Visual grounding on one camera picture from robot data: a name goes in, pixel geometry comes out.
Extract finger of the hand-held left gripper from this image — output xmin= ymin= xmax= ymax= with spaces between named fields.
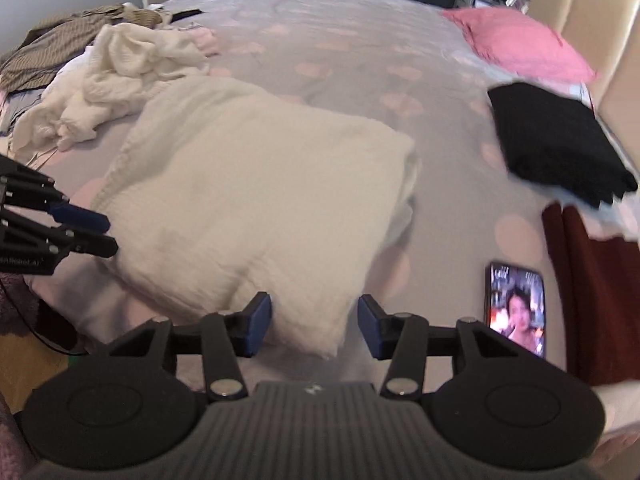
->
xmin=0 ymin=215 xmax=120 ymax=260
xmin=0 ymin=156 xmax=111 ymax=233

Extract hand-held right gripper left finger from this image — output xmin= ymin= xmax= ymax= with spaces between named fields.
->
xmin=107 ymin=291 xmax=273 ymax=403

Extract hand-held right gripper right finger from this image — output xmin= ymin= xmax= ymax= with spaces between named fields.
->
xmin=357 ymin=294 xmax=528 ymax=403

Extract white crinkled garment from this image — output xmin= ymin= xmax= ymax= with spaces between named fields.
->
xmin=87 ymin=77 xmax=421 ymax=361
xmin=10 ymin=24 xmax=211 ymax=153

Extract black folded clothes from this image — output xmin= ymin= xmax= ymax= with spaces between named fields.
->
xmin=487 ymin=81 xmax=640 ymax=208

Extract smartphone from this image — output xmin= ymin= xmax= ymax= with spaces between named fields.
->
xmin=484 ymin=261 xmax=547 ymax=359

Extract light pink garment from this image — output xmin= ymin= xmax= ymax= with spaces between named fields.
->
xmin=192 ymin=27 xmax=218 ymax=56

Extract dark red cloth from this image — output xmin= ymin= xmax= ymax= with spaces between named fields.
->
xmin=541 ymin=201 xmax=640 ymax=386

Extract white printed pillow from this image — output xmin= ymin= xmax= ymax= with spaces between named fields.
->
xmin=575 ymin=81 xmax=596 ymax=111

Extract pink pillow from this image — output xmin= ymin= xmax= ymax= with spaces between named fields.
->
xmin=442 ymin=6 xmax=598 ymax=85

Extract beige padded headboard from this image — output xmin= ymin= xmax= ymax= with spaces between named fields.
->
xmin=527 ymin=0 xmax=640 ymax=171

